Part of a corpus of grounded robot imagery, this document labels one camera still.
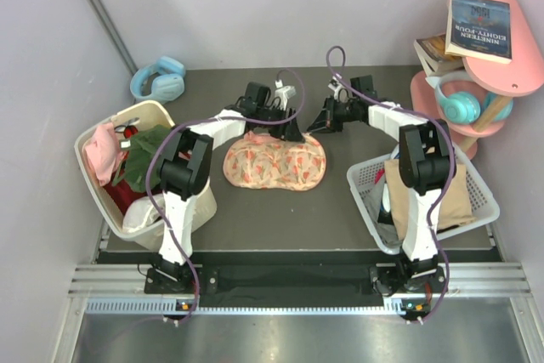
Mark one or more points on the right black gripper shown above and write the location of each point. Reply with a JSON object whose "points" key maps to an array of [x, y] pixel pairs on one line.
{"points": [[325, 118]]}

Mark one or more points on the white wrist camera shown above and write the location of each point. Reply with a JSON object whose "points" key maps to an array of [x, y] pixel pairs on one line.
{"points": [[339, 92], [282, 95]]}

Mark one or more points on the cream laundry basket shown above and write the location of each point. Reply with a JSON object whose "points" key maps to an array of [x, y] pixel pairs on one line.
{"points": [[136, 118]]}

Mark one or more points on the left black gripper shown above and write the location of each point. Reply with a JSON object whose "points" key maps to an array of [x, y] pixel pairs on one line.
{"points": [[289, 132]]}

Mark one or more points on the red garment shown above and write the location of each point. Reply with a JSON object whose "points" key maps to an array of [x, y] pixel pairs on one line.
{"points": [[122, 195]]}

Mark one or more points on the aluminium rail frame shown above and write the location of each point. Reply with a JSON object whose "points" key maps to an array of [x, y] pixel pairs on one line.
{"points": [[299, 305]]}

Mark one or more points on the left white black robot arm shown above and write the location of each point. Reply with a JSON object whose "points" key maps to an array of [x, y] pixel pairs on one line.
{"points": [[183, 162]]}

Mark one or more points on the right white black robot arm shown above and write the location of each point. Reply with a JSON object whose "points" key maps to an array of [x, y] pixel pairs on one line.
{"points": [[427, 164]]}

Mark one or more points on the white perforated plastic basket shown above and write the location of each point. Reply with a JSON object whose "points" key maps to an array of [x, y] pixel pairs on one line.
{"points": [[484, 206]]}

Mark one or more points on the pink garment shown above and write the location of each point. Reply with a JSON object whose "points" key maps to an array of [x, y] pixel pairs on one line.
{"points": [[104, 153]]}

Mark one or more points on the beige folded garment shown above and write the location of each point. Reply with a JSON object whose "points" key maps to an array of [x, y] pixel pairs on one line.
{"points": [[455, 208]]}

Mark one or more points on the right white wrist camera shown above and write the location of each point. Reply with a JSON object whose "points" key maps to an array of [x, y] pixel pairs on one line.
{"points": [[339, 92]]}

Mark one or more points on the dark green garment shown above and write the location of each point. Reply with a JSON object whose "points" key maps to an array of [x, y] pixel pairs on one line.
{"points": [[141, 148]]}

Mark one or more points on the stacked paperback books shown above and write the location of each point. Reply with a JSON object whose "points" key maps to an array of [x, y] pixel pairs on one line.
{"points": [[434, 60]]}

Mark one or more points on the pink tiered shelf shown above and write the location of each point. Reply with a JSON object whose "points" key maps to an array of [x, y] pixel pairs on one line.
{"points": [[521, 77]]}

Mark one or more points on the white garment in basket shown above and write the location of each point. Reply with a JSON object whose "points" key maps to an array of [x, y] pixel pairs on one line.
{"points": [[139, 215]]}

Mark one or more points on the Nineteen Eighty-Four book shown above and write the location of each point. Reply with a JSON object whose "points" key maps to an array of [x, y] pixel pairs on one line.
{"points": [[479, 29]]}

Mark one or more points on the blue headphones on table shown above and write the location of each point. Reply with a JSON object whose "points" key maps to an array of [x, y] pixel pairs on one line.
{"points": [[162, 81]]}

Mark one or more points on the teal headphones on shelf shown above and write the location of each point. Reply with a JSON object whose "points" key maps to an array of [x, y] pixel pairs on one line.
{"points": [[460, 107]]}

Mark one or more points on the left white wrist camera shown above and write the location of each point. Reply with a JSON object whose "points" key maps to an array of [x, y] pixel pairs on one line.
{"points": [[282, 95]]}

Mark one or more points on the floral mesh laundry bag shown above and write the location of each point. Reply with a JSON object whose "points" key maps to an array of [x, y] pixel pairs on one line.
{"points": [[259, 161]]}

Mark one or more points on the grey garment in basket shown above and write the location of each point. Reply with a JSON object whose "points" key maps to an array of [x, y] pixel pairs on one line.
{"points": [[381, 219]]}

